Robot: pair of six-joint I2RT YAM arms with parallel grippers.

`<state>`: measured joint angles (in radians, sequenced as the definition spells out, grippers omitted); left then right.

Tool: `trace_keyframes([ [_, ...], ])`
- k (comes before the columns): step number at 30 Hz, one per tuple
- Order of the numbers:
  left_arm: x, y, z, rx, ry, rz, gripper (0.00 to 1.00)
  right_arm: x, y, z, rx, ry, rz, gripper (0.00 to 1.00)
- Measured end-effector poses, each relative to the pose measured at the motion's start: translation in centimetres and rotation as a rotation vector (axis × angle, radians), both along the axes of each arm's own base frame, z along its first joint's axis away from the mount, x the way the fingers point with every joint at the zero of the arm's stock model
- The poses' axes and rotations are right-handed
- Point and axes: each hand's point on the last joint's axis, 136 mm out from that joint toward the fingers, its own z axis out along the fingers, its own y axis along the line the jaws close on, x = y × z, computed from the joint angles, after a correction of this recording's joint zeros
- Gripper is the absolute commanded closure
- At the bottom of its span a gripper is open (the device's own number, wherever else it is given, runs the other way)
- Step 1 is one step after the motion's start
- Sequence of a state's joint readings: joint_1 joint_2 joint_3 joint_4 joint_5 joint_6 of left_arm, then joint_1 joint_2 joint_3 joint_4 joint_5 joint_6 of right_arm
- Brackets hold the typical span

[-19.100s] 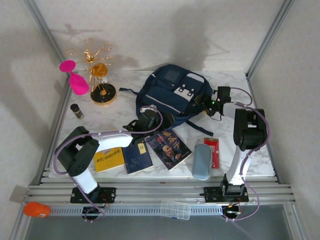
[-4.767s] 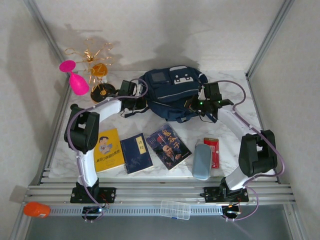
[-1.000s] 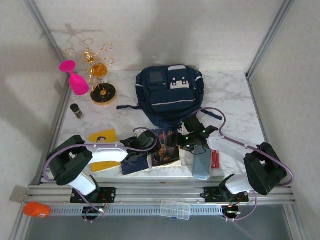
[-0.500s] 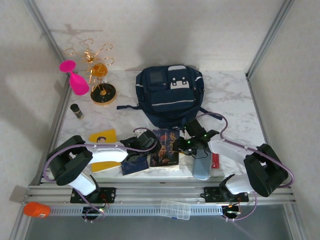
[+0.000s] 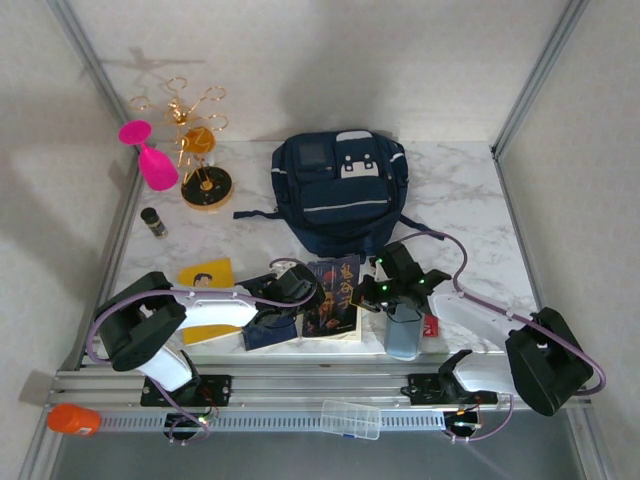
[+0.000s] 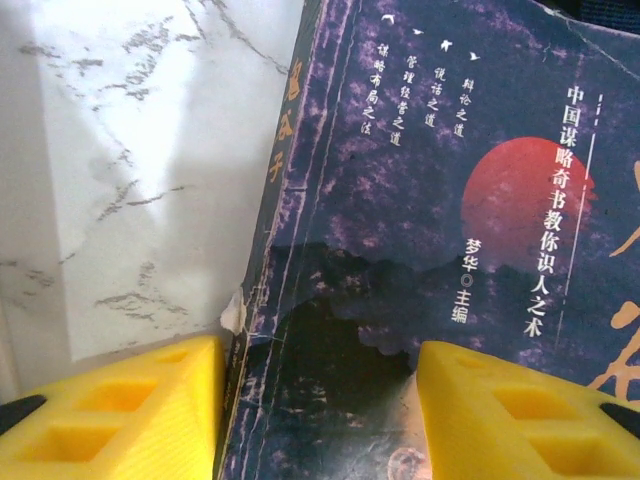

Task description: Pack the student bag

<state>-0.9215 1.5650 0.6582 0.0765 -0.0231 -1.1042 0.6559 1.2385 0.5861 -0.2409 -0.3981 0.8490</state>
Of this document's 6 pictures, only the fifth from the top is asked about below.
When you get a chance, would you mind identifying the aluminium frame post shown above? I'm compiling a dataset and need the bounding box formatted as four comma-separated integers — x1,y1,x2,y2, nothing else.
492,0,592,156
47,0,131,126

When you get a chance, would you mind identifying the book with old man portrait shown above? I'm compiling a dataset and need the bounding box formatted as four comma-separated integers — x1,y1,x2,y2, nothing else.
301,256,364,343

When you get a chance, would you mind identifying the small dark bottle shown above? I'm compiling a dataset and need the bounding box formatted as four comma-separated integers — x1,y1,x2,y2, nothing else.
139,207,170,240

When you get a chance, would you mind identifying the amber orange glass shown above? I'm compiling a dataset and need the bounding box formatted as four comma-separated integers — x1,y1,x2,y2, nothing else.
180,127,217,156

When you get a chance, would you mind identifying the orange plastic bottle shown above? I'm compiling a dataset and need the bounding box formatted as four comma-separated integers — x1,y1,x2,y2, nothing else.
47,403,103,437

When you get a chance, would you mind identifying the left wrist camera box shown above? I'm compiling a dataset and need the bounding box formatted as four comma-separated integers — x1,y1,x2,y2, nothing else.
268,256,301,275

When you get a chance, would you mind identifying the grey blue pencil case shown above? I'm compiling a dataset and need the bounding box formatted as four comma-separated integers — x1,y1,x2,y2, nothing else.
383,304,424,361

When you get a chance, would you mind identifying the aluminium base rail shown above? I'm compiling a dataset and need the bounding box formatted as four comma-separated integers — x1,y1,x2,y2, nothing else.
44,362,594,412

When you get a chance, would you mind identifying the grey slotted cable duct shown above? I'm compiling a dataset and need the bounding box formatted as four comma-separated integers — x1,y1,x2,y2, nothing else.
97,410,449,434

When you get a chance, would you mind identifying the yellow cartoon cover book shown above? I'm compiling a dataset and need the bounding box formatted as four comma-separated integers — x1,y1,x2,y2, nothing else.
178,257,246,346

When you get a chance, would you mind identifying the black controller board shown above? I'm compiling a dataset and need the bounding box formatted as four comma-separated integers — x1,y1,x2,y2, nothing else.
164,412,221,444
442,408,484,441

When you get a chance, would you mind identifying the pink plastic wine glass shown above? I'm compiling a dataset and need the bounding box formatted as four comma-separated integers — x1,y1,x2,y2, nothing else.
117,119,180,192

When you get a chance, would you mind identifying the aluminium table side rail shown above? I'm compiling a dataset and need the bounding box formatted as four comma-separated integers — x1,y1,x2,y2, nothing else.
77,144,146,371
492,144,559,366

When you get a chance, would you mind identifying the navy blue backpack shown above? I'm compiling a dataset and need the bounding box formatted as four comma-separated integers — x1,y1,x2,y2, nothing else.
232,128,446,266

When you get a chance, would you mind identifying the dark blue book yellow label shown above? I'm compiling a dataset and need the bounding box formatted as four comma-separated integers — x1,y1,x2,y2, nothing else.
241,319,301,354

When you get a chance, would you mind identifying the gold wire glass rack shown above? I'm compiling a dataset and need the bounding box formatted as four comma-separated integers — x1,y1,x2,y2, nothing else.
128,76,235,214

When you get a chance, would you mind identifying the clear plastic organizer box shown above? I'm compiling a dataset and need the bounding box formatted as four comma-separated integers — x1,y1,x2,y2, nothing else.
320,398,382,441

